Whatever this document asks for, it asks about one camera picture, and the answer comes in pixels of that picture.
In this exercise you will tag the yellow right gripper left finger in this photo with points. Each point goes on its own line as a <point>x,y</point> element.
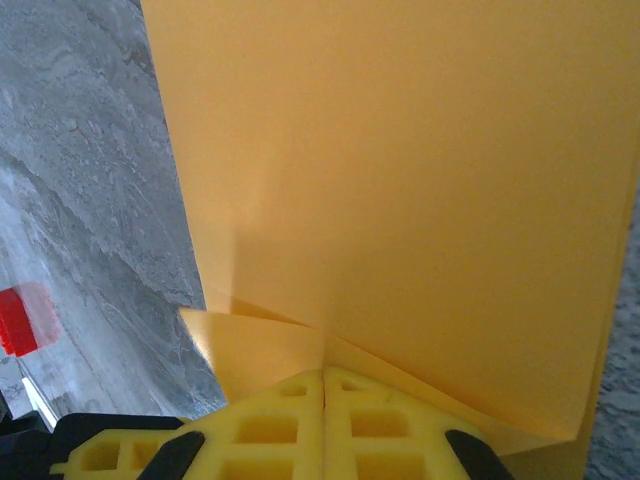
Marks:
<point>260,435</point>

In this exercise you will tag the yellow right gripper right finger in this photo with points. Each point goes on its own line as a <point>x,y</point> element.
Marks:
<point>380,435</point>

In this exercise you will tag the red plastic block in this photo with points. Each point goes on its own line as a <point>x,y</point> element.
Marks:
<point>20,320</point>

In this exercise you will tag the aluminium table side rail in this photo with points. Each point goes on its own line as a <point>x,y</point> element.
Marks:
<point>35,400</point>

